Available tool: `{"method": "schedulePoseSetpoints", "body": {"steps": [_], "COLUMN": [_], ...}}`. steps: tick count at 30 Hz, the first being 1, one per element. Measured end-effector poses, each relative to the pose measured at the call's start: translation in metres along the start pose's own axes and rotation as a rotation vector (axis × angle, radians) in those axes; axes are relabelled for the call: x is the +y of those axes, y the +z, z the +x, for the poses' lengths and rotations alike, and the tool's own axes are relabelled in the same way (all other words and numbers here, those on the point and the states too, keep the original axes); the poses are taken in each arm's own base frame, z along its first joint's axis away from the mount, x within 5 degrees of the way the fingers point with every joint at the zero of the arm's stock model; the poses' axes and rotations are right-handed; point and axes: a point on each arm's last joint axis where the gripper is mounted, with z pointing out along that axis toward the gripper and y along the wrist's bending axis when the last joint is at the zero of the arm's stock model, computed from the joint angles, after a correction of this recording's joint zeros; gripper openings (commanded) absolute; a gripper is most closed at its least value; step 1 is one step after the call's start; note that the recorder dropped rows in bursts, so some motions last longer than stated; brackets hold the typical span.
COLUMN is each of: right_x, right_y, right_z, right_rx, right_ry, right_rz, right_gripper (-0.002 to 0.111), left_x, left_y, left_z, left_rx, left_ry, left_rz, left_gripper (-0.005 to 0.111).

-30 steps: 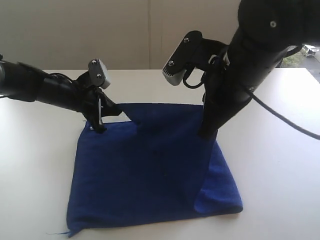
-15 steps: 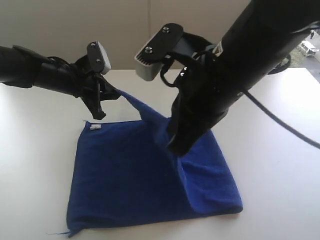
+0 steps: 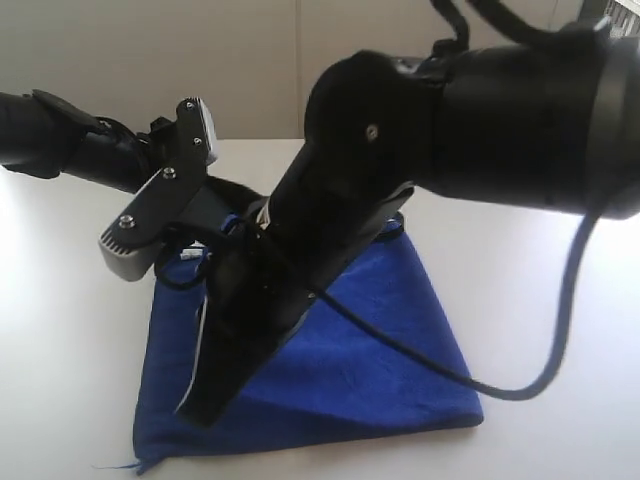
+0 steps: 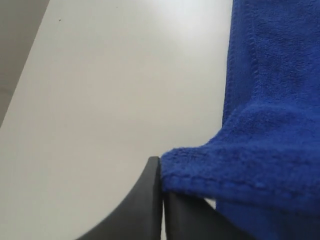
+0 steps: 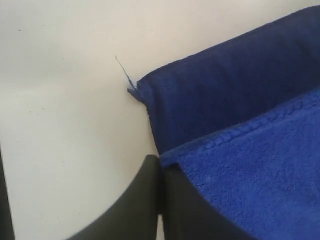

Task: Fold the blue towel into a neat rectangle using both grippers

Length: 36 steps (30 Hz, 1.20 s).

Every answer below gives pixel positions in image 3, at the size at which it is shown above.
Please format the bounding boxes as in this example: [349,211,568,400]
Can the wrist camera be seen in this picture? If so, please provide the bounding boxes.
[149,97,218,172]
[98,166,232,282]

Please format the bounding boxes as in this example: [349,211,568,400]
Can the blue microfibre towel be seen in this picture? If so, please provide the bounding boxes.
[132,215,484,475]

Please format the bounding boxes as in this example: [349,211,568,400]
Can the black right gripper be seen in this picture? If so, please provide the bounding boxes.
[200,144,415,350]

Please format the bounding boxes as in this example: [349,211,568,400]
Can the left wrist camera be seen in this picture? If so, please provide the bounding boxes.
[149,97,218,172]

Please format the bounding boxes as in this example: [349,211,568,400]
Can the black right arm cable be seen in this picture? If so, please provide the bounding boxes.
[154,0,601,402]

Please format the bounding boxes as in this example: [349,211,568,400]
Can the dark window frame post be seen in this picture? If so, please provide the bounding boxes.
[578,0,608,20]

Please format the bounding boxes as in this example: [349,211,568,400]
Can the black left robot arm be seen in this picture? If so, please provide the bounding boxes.
[1,90,159,193]

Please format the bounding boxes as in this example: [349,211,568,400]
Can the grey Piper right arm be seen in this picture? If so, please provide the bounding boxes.
[178,24,639,425]

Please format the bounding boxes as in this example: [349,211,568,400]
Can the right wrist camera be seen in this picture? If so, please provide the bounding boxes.
[98,166,232,282]

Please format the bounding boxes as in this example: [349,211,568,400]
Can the white label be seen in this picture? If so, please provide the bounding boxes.
[180,247,203,261]

